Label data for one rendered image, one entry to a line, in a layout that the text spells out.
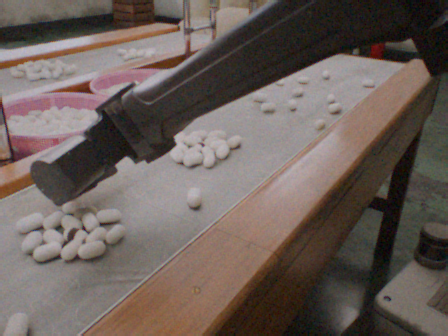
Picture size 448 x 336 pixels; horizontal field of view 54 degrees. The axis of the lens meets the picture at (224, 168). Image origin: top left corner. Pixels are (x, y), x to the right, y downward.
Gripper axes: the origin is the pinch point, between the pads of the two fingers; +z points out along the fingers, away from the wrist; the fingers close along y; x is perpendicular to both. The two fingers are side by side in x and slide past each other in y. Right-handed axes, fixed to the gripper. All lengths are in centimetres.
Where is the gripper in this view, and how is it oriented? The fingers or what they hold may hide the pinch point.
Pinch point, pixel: (53, 189)
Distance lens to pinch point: 70.9
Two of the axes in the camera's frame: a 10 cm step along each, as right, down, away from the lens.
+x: 5.4, 8.4, 0.3
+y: -5.4, 3.7, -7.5
